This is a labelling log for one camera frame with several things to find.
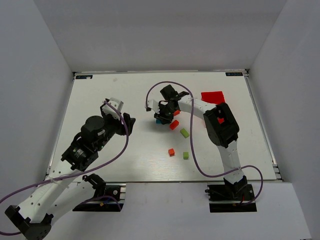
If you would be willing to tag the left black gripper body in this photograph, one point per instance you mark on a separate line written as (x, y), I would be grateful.
(121, 124)

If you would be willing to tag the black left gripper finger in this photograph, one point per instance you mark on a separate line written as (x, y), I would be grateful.
(126, 118)
(130, 128)

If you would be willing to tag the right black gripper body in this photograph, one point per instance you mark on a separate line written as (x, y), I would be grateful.
(163, 114)

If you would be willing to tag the red arch wood block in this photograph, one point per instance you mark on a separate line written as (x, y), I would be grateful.
(176, 112)

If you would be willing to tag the red rectangular wood block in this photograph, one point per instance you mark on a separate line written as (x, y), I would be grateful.
(174, 124)

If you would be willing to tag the red plastic bin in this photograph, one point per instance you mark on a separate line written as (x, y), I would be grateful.
(213, 98)

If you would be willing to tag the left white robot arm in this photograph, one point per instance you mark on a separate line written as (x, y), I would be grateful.
(32, 217)

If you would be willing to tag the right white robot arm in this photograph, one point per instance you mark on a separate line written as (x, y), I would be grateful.
(221, 126)

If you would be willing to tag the green rectangular wood block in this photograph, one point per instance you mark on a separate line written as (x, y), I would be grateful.
(184, 133)

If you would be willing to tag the red cube wood block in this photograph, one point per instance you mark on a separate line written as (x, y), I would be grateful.
(171, 152)

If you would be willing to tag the green cube wood block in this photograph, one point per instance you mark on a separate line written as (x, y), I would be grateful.
(185, 155)

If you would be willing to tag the left table corner label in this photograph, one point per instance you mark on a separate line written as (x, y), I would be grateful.
(83, 77)

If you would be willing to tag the dark table corner label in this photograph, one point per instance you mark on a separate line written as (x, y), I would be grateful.
(234, 74)

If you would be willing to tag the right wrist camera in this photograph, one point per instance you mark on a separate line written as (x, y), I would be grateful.
(152, 105)

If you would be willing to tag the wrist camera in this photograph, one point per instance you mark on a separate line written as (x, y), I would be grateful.
(116, 104)
(152, 105)

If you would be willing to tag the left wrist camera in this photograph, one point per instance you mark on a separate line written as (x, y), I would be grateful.
(116, 104)

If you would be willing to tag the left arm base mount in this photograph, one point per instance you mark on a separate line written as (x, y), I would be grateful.
(107, 197)

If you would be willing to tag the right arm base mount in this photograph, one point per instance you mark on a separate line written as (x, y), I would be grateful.
(221, 199)

